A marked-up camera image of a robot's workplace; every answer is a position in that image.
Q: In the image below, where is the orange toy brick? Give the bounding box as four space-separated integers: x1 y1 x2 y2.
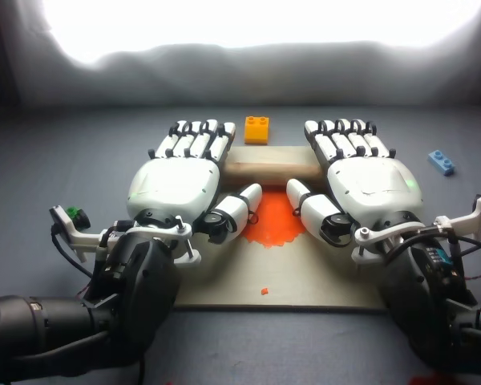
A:
244 115 272 145

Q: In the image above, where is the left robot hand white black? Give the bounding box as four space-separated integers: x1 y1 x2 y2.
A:
127 119 264 246

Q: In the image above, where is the grey table cloth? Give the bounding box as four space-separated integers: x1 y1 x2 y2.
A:
0 104 481 385

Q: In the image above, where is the light wooden board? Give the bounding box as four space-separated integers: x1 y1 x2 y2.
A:
174 146 388 312

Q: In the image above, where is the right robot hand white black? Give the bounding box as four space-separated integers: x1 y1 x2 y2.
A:
285 118 426 248

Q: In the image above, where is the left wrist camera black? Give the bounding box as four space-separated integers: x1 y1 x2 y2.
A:
50 205 92 241

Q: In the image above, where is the flat blue toy brick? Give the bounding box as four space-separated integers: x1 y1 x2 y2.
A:
426 149 457 176

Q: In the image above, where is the flat orange dough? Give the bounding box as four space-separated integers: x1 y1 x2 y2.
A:
240 186 305 249

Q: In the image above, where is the wooden rolling pin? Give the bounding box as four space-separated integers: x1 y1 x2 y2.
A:
220 160 325 188

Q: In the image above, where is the white backdrop cloth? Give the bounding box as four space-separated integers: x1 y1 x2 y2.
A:
0 0 481 109

